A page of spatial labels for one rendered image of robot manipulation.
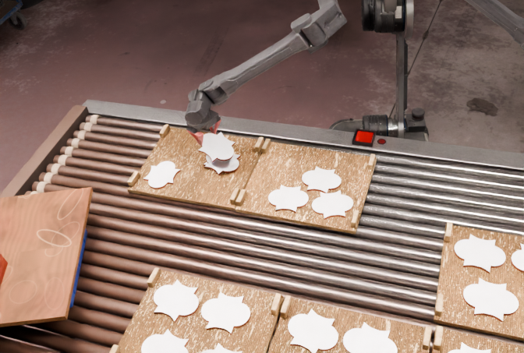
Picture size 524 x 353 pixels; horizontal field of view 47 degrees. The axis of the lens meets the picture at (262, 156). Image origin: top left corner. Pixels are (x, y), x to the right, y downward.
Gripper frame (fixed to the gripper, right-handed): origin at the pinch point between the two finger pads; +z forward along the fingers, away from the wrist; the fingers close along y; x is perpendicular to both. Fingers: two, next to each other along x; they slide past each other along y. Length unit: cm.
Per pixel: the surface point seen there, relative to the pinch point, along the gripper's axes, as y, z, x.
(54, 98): 43, 103, 221
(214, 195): -12.7, 10.5, -13.8
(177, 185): -16.7, 10.4, 1.0
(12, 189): -55, 8, 48
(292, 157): 18.0, 10.9, -23.8
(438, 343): -18, 8, -101
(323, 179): 14.3, 10.0, -40.2
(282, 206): -3.3, 9.8, -36.6
